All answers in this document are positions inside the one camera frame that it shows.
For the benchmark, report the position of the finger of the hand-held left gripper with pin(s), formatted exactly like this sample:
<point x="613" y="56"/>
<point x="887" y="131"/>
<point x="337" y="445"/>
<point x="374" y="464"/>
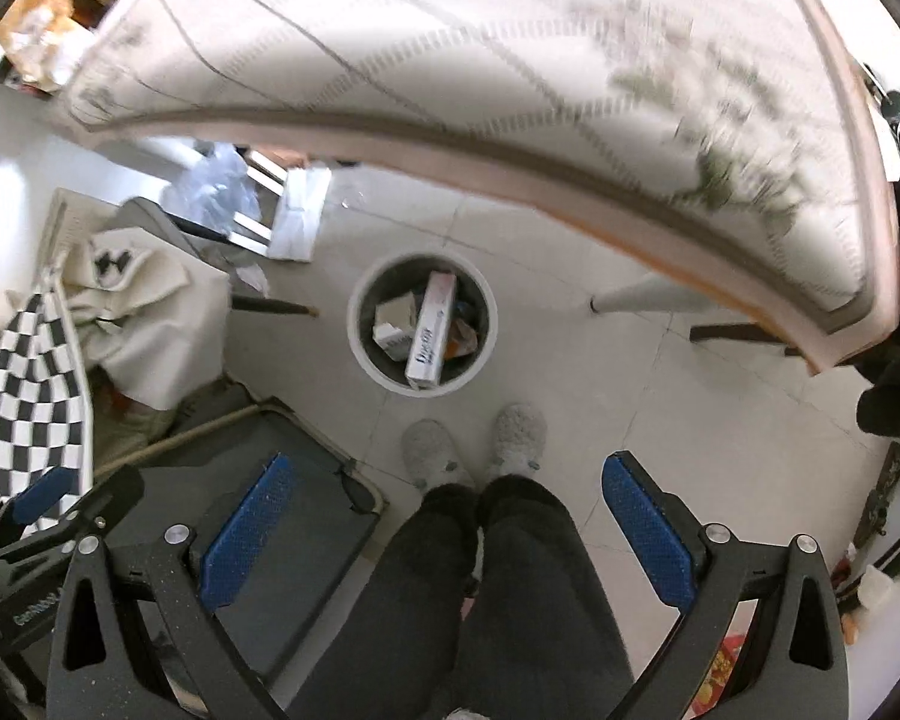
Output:
<point x="112" y="499"/>
<point x="41" y="495"/>

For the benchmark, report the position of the long white toothpaste box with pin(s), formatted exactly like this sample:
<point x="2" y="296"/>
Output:
<point x="431" y="337"/>

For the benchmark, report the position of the white paper bag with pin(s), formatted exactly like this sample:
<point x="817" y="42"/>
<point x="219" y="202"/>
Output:
<point x="300" y="214"/>

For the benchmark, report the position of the white table leg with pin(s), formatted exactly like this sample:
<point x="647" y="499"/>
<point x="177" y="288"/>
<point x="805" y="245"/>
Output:
<point x="645" y="296"/>

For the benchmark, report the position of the orange plastic bag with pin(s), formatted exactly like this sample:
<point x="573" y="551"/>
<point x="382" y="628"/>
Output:
<point x="461" y="349"/>

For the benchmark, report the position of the person's dark pants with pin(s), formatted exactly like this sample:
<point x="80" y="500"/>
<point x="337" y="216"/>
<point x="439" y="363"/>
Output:
<point x="510" y="600"/>

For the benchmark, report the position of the grey fluffy slipper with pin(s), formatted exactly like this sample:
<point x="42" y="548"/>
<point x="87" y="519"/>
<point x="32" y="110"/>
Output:
<point x="431" y="454"/>
<point x="517" y="439"/>

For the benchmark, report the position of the white perforated panel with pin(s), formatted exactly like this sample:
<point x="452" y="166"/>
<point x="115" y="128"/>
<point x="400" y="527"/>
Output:
<point x="75" y="221"/>

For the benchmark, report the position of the clear plastic bag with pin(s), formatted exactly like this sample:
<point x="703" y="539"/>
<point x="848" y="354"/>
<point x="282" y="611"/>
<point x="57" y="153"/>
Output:
<point x="214" y="184"/>

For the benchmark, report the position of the colourful printed package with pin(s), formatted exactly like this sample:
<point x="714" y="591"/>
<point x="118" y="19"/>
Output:
<point x="720" y="671"/>

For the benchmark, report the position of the beige cloth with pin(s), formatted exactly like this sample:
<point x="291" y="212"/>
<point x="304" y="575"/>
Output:
<point x="165" y="330"/>

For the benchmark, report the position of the grey folding chair seat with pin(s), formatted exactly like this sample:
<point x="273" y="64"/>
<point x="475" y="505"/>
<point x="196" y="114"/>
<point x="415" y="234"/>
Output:
<point x="300" y="465"/>

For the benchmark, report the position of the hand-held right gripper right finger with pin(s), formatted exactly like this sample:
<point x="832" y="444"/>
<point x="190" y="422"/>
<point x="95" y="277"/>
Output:
<point x="649" y="540"/>

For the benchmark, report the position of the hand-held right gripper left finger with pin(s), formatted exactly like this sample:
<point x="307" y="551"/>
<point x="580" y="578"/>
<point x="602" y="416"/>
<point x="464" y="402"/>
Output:
<point x="247" y="532"/>

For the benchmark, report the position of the black ornate metal piece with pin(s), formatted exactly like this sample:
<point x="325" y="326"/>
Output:
<point x="881" y="495"/>

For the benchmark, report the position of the black white checkered cloth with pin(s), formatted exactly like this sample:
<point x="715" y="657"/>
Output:
<point x="22" y="405"/>

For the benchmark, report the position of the dark wooden bar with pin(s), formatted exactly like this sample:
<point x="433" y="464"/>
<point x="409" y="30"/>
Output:
<point x="742" y="337"/>
<point x="274" y="306"/>

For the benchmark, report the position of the grey white carton box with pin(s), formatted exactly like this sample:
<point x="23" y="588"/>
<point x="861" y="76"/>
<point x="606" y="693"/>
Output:
<point x="396" y="326"/>

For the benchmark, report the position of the white round waste bin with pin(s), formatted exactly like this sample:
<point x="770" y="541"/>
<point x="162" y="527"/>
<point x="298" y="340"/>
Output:
<point x="364" y="345"/>

